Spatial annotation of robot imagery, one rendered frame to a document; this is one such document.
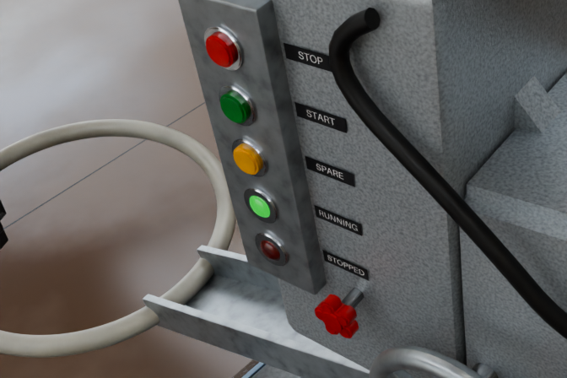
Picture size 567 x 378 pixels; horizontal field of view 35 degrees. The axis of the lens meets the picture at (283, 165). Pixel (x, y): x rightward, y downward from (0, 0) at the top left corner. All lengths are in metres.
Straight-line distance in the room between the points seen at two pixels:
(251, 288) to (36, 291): 1.62
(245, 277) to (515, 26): 0.70
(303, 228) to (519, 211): 0.19
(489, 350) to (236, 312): 0.54
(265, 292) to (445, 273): 0.57
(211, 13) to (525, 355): 0.35
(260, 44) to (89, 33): 3.41
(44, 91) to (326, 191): 3.05
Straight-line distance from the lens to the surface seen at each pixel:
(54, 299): 2.75
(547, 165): 0.65
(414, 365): 0.68
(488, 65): 0.62
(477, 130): 0.63
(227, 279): 1.28
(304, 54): 0.62
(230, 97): 0.67
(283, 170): 0.69
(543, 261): 0.63
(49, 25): 4.19
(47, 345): 1.26
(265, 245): 0.77
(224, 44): 0.64
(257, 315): 1.19
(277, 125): 0.66
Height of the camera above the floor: 1.83
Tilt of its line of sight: 38 degrees down
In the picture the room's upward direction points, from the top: 12 degrees counter-clockwise
